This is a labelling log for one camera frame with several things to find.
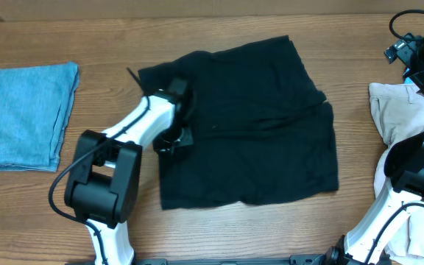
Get black shorts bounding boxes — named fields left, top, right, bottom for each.
left=139, top=36, right=339, bottom=210

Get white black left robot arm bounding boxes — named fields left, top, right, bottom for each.
left=64, top=77, right=194, bottom=264

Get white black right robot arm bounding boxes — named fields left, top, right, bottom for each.
left=289, top=33, right=424, bottom=264

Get light pink garment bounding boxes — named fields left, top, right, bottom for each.
left=369, top=83, right=424, bottom=265

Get folded blue denim cloth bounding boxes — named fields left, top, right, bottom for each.
left=0, top=62, right=80, bottom=172

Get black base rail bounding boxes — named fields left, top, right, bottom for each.
left=64, top=253, right=331, bottom=265

